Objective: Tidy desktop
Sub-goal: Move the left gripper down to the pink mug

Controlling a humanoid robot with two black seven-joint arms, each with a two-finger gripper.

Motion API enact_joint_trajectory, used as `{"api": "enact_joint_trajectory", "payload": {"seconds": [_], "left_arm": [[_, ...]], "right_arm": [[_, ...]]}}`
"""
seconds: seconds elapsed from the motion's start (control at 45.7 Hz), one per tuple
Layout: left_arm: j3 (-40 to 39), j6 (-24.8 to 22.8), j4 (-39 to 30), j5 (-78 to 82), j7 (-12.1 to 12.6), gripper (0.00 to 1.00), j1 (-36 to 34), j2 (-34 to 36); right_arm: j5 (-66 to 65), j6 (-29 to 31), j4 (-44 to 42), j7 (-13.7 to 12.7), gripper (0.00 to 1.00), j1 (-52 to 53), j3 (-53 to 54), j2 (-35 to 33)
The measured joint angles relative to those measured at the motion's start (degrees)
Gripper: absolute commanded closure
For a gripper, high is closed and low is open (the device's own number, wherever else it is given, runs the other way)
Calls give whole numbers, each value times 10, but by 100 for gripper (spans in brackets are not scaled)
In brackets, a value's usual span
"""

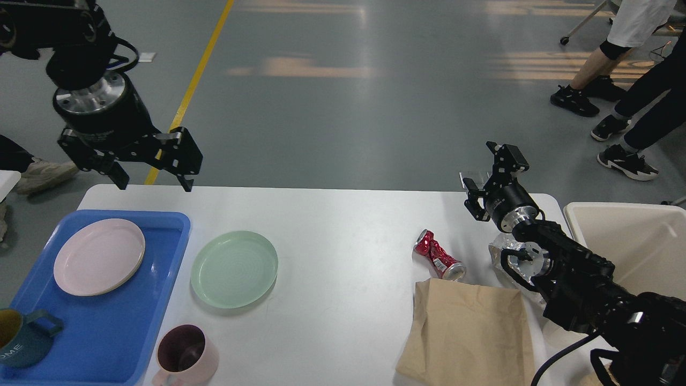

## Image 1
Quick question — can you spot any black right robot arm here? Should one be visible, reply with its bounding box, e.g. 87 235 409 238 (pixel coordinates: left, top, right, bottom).
463 141 685 385

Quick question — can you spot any blue plastic tray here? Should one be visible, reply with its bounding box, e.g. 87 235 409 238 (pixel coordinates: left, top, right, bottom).
1 210 191 385

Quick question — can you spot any brown paper bag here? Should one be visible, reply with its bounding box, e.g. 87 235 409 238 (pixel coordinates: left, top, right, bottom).
396 279 535 385

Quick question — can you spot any green plate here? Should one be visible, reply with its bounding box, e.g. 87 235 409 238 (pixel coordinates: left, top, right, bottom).
190 231 279 309

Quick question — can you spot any pink mug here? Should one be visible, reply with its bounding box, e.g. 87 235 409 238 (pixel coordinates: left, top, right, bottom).
152 324 220 385

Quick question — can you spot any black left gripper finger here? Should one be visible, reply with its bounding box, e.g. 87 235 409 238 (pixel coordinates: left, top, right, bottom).
137 127 203 192
58 129 130 190

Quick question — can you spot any person at left edge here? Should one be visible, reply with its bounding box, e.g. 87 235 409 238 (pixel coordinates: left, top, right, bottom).
1 135 79 195

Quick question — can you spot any white chair frame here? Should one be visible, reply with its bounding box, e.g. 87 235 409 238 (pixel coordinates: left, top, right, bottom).
559 1 619 46

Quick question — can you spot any white side table corner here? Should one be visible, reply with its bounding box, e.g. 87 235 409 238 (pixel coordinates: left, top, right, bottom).
0 169 21 203

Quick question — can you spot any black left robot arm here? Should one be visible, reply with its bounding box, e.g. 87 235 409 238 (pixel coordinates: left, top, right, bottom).
2 1 203 191

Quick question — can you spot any crumpled clear plastic wrapper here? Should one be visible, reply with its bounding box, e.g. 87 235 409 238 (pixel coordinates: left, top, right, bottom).
488 233 550 308

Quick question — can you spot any pink plate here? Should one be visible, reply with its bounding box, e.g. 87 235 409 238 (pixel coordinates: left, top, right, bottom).
53 218 146 296

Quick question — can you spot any person in white shirt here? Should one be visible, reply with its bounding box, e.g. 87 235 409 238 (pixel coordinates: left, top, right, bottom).
550 1 677 117

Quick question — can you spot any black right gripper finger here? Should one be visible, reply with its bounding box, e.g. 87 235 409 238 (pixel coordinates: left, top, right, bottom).
463 178 490 221
486 141 530 190

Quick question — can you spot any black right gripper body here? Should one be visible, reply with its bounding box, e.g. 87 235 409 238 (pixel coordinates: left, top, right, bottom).
483 182 541 234

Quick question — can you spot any person in dark jeans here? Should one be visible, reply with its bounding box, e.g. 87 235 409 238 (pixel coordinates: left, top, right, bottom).
591 32 685 181

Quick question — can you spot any crushed red soda can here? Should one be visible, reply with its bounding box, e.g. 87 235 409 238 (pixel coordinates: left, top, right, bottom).
413 229 466 281

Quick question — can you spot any beige plastic bin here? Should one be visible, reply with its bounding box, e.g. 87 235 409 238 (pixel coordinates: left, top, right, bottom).
564 202 685 300

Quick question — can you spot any dark teal mug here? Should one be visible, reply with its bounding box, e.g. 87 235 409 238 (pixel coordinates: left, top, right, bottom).
1 308 64 368

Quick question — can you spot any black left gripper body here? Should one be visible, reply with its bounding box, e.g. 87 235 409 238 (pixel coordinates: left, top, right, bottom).
53 70 159 152

